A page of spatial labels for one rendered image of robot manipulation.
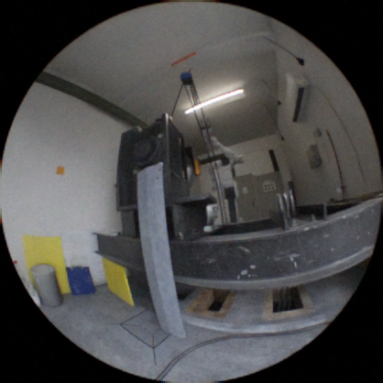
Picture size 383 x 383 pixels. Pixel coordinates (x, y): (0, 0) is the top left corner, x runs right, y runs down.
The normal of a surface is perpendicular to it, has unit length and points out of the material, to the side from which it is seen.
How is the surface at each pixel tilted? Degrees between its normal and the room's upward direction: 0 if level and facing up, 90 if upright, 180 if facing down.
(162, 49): 180
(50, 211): 90
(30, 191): 90
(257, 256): 90
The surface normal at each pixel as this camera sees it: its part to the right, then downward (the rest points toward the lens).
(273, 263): -0.49, -0.12
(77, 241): 0.86, -0.19
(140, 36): 0.11, 0.97
